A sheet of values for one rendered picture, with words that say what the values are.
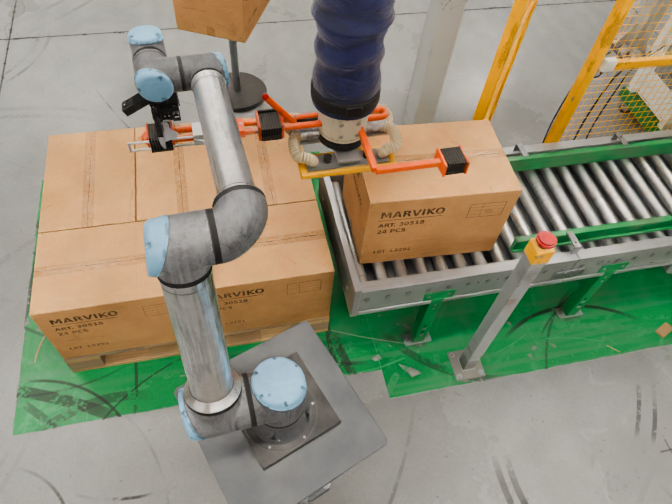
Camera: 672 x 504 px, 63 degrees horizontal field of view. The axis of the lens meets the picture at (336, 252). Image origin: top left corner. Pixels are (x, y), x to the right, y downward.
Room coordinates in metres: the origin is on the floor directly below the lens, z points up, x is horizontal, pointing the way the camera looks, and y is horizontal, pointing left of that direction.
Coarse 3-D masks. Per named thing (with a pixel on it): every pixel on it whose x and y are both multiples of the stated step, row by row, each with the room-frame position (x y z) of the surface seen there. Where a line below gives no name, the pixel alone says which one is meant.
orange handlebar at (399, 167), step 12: (384, 108) 1.51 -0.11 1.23; (240, 120) 1.36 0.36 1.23; (252, 120) 1.37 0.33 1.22; (372, 120) 1.45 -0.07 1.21; (144, 132) 1.26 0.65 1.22; (180, 132) 1.29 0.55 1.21; (240, 132) 1.31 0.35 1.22; (252, 132) 1.32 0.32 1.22; (360, 132) 1.37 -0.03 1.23; (372, 156) 1.27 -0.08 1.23; (372, 168) 1.22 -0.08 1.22; (384, 168) 1.22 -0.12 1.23; (396, 168) 1.23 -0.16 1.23; (408, 168) 1.24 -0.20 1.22; (420, 168) 1.26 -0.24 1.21
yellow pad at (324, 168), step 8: (328, 152) 1.39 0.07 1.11; (360, 152) 1.40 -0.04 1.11; (320, 160) 1.34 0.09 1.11; (328, 160) 1.33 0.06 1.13; (336, 160) 1.35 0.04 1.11; (376, 160) 1.37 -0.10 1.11; (384, 160) 1.38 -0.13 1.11; (392, 160) 1.39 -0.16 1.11; (304, 168) 1.30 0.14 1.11; (312, 168) 1.30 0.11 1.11; (320, 168) 1.30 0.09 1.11; (328, 168) 1.31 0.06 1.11; (336, 168) 1.31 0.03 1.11; (344, 168) 1.32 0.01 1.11; (352, 168) 1.32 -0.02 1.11; (360, 168) 1.33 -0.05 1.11; (368, 168) 1.34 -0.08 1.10; (304, 176) 1.26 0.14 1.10; (312, 176) 1.27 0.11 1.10; (320, 176) 1.28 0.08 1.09
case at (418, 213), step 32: (416, 128) 1.75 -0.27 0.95; (448, 128) 1.77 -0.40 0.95; (480, 128) 1.80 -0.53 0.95; (416, 160) 1.56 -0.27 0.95; (480, 160) 1.61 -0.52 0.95; (352, 192) 1.54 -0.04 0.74; (384, 192) 1.38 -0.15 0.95; (416, 192) 1.40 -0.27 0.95; (448, 192) 1.42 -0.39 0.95; (480, 192) 1.44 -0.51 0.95; (512, 192) 1.47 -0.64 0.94; (352, 224) 1.48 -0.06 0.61; (384, 224) 1.33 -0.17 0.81; (416, 224) 1.37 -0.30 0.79; (448, 224) 1.41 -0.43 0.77; (480, 224) 1.45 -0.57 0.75; (384, 256) 1.34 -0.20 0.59; (416, 256) 1.38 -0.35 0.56
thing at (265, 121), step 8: (256, 112) 1.39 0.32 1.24; (264, 112) 1.41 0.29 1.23; (272, 112) 1.41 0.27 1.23; (256, 120) 1.37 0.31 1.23; (264, 120) 1.37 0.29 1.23; (272, 120) 1.37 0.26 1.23; (280, 120) 1.37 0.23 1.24; (264, 128) 1.32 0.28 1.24; (272, 128) 1.33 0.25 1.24; (280, 128) 1.33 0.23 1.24; (264, 136) 1.32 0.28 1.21; (272, 136) 1.33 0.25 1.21; (280, 136) 1.33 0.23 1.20
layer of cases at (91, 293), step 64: (128, 128) 1.96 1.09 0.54; (64, 192) 1.51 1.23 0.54; (128, 192) 1.56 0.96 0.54; (192, 192) 1.60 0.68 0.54; (64, 256) 1.18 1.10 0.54; (128, 256) 1.22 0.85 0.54; (256, 256) 1.30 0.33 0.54; (320, 256) 1.34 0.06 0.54; (64, 320) 0.93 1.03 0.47; (128, 320) 1.00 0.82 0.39; (256, 320) 1.16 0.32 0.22
